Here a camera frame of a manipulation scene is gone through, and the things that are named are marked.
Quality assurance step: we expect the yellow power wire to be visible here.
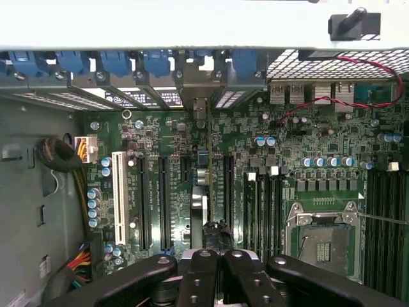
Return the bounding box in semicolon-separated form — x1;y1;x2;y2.
72;161;90;239

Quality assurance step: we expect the black sleeved wire bundle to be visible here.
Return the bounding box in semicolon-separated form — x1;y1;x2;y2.
35;136;84;174

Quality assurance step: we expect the long expansion slot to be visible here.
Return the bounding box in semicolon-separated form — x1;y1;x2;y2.
157;155;173;255
137;156;153;253

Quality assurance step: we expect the black intrusion switch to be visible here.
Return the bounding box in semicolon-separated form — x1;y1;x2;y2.
298;49;339;61

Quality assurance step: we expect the grey power supply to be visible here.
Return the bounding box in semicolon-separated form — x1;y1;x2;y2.
0;97;92;307

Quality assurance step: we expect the black expansion slot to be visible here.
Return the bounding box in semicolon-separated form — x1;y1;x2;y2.
222;155;236;224

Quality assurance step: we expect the metal socket cover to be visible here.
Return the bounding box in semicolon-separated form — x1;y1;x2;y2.
287;201;359;226

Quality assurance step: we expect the short expansion slot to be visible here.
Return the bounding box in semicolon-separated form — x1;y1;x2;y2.
180;156;190;184

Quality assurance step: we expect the white expansion slot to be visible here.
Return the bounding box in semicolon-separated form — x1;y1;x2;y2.
111;150;129;246

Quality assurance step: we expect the black bracket with rod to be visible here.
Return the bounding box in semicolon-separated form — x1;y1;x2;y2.
328;8;382;42

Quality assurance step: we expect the red twisted wire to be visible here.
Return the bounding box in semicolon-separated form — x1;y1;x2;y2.
276;56;404;126

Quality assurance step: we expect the black RAM slot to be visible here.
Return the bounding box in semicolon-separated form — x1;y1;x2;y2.
387;171;399;288
376;171;388;287
366;171;377;285

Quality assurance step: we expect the silver rear port block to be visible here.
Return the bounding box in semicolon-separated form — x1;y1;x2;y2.
314;81;355;113
270;81;304;105

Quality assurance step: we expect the green motherboard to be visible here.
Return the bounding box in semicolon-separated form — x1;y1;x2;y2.
76;79;409;288

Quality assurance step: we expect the open black PC case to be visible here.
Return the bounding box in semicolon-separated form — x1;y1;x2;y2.
0;41;409;307

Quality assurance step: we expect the blue slot clip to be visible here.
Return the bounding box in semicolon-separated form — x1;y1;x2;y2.
98;51;132;77
8;51;36;77
56;51;91;76
143;51;173;77
231;49;258;79

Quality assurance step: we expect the multicolour power wire bundle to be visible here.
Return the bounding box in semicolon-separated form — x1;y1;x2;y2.
47;241;95;295

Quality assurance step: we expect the thin locking lever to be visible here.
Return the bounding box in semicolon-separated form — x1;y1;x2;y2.
354;212;409;225

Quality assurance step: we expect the CPU socket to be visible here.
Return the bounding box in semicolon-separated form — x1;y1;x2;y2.
286;200;365;282

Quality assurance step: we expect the white power connector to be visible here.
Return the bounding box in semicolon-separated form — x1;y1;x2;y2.
73;136;98;164

